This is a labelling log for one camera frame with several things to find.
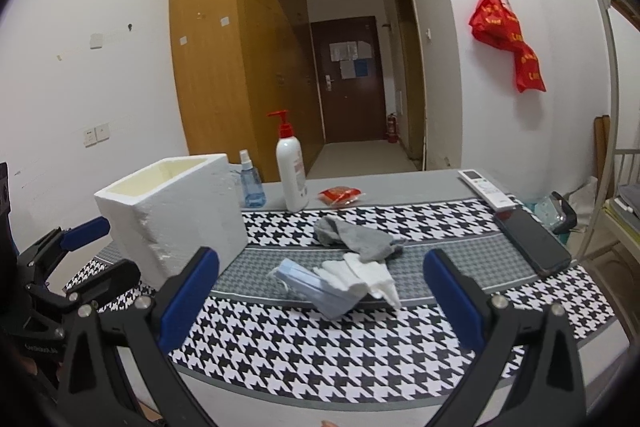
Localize blue spray bottle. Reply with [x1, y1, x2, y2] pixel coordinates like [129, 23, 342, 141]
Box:
[239, 150, 267, 208]

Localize metal bunk bed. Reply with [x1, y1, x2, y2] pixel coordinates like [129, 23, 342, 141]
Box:
[568, 0, 640, 288]

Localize black smartphone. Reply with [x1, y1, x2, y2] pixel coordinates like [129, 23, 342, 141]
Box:
[494, 207, 572, 277]

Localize light wooden side door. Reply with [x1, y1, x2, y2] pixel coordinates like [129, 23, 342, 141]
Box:
[393, 0, 427, 170]

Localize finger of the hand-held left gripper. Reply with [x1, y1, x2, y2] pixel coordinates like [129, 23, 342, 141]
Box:
[17, 216, 112, 280]
[25, 258, 142, 313]

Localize grey sock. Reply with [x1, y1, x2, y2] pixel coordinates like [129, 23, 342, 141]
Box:
[340, 224, 407, 264]
[314, 215, 351, 248]

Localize white sock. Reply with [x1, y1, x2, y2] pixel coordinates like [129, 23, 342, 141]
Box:
[314, 253, 402, 309]

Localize red plastic bag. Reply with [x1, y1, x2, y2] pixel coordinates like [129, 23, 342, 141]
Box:
[515, 42, 547, 94]
[468, 0, 523, 50]

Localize dark brown entrance door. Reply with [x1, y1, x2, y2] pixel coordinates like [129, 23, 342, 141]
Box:
[310, 15, 386, 144]

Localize houndstooth table runner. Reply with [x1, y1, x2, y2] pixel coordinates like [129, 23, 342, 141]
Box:
[65, 197, 618, 403]

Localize white remote control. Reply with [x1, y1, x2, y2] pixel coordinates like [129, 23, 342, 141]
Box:
[458, 168, 518, 212]

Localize red snack packet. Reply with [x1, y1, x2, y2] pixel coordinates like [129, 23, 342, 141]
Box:
[318, 186, 362, 206]

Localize wooden wardrobe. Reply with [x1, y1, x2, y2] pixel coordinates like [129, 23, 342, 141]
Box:
[168, 0, 326, 182]

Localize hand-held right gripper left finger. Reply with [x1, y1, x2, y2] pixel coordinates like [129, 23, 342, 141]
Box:
[56, 247, 236, 427]

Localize blue white paper notice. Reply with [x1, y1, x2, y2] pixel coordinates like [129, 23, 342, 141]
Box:
[340, 59, 368, 80]

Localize white pump bottle red top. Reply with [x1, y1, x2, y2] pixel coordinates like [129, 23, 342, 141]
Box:
[266, 109, 309, 212]

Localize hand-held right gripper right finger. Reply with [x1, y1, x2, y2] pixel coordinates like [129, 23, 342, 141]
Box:
[422, 248, 586, 427]

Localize white foam box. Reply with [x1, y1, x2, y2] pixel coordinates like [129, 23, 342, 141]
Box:
[94, 153, 247, 290]

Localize black curved object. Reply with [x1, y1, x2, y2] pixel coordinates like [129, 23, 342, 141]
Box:
[547, 191, 578, 234]

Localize blue face mask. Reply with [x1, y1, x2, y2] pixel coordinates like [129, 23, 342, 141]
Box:
[267, 258, 363, 320]

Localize wooden boards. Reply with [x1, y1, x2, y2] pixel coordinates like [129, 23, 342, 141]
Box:
[593, 115, 612, 182]

